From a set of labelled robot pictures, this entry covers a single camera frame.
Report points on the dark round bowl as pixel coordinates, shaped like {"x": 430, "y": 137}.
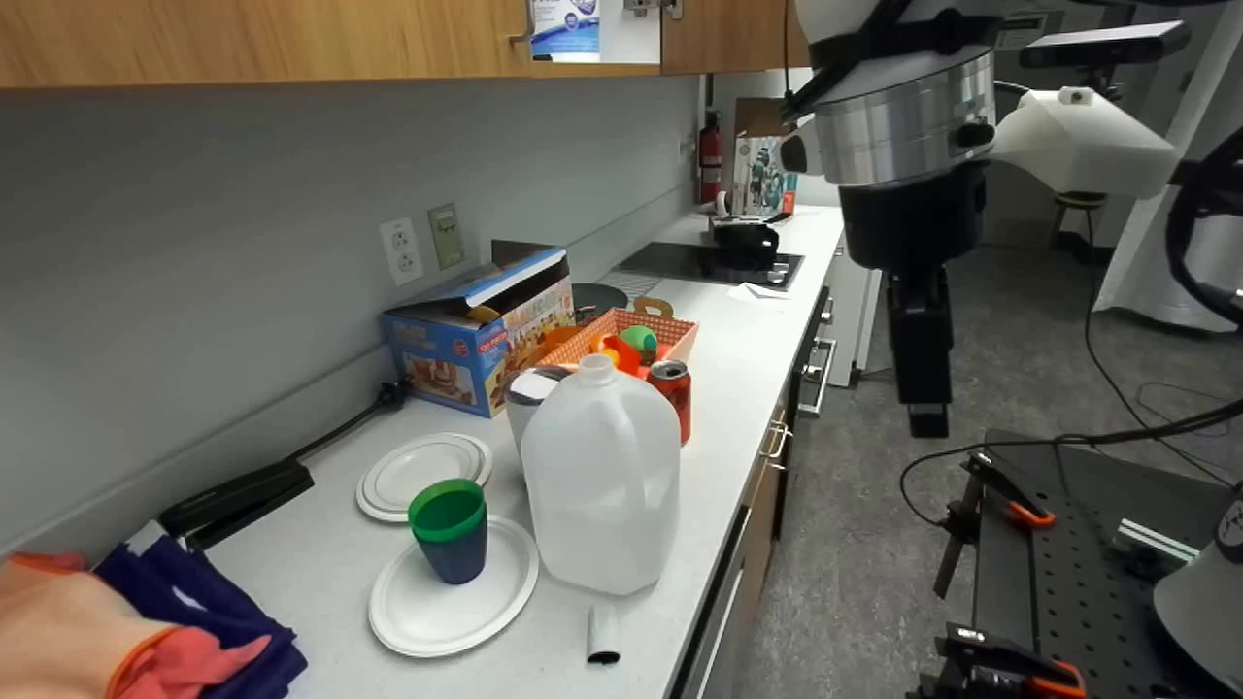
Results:
{"x": 595, "y": 299}

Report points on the orange black clamp lower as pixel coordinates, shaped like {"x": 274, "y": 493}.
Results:
{"x": 986, "y": 664}

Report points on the black stapler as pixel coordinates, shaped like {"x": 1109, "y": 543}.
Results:
{"x": 215, "y": 514}

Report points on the black cooktop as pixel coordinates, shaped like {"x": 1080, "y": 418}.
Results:
{"x": 717, "y": 265}

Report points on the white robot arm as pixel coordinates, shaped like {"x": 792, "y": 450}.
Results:
{"x": 900, "y": 119}

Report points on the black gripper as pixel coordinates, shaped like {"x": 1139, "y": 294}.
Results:
{"x": 910, "y": 233}

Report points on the green and blue cup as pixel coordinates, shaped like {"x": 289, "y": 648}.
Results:
{"x": 453, "y": 528}

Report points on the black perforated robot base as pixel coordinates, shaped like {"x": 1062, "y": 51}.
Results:
{"x": 1085, "y": 590}

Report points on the red soda can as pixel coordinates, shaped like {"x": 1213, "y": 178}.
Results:
{"x": 673, "y": 383}

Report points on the wooden upper cabinet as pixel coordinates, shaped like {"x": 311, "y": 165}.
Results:
{"x": 111, "y": 42}

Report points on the orange black clamp upper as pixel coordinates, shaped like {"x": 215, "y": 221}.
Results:
{"x": 986, "y": 489}

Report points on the black camera on tripod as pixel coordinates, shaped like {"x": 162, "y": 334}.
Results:
{"x": 1109, "y": 42}

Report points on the wooden cabinet door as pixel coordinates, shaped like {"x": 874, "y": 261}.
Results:
{"x": 733, "y": 35}

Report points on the red fire extinguisher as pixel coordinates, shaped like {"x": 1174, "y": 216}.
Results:
{"x": 707, "y": 160}

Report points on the blue white package in cabinet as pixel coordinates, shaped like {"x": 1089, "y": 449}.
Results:
{"x": 564, "y": 29}

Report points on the black pot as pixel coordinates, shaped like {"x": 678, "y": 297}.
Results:
{"x": 744, "y": 247}

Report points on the translucent plastic milk jug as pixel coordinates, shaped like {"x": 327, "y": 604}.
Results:
{"x": 604, "y": 479}

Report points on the orange black clamp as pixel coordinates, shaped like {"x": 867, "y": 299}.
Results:
{"x": 986, "y": 489}
{"x": 986, "y": 664}

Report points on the beige wall switch plate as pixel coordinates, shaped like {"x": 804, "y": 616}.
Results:
{"x": 443, "y": 233}

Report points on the blue cloth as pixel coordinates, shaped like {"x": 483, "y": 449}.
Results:
{"x": 172, "y": 585}

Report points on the white metal tin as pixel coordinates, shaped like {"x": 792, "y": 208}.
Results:
{"x": 526, "y": 395}

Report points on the blue white cardboard box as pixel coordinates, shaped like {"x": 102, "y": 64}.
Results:
{"x": 764, "y": 182}

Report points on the white plate stack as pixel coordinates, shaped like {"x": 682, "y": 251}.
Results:
{"x": 393, "y": 479}

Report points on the small white black cylinder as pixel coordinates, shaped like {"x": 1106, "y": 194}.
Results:
{"x": 604, "y": 643}

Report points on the lower wooden drawer cabinets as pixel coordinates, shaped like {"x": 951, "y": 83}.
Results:
{"x": 729, "y": 609}

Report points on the white wall outlet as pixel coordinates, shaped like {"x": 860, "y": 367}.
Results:
{"x": 401, "y": 251}

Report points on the white plate under cup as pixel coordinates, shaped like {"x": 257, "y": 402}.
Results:
{"x": 422, "y": 616}

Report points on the blue cardboard snack box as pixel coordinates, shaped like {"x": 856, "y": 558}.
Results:
{"x": 458, "y": 344}

